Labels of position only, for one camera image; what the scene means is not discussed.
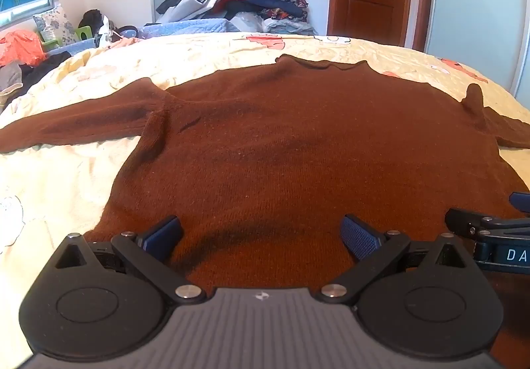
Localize white crumpled bag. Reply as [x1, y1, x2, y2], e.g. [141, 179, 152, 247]
[94, 17, 125, 48]

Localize brown knit sweater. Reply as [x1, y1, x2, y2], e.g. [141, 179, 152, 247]
[0, 55, 530, 369]

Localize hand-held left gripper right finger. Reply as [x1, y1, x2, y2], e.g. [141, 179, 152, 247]
[317, 214, 477, 304]

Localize white sliding wardrobe door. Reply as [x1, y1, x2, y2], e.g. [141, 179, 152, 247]
[422, 0, 530, 97]

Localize floral pillow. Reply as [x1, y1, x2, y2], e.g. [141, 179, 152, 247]
[33, 5, 79, 49]

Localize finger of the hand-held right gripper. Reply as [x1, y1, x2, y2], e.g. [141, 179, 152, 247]
[509, 192, 530, 213]
[445, 208, 530, 238]

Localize yellow printed quilt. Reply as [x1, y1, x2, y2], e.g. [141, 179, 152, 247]
[0, 32, 530, 369]

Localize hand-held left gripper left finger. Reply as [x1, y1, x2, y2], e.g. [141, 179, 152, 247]
[54, 215, 207, 305]

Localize window frame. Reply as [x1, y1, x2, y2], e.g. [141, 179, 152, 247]
[0, 0, 56, 28]

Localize blue quilted blanket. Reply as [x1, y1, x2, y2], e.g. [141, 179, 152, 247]
[58, 17, 241, 57]

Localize dark cloth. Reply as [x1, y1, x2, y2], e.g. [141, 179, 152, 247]
[19, 51, 72, 84]

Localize black bag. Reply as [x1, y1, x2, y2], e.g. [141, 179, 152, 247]
[79, 9, 109, 39]

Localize orange cloth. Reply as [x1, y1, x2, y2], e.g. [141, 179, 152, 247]
[0, 30, 47, 67]

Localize green plastic stool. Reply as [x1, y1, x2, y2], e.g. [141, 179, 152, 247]
[39, 23, 94, 52]

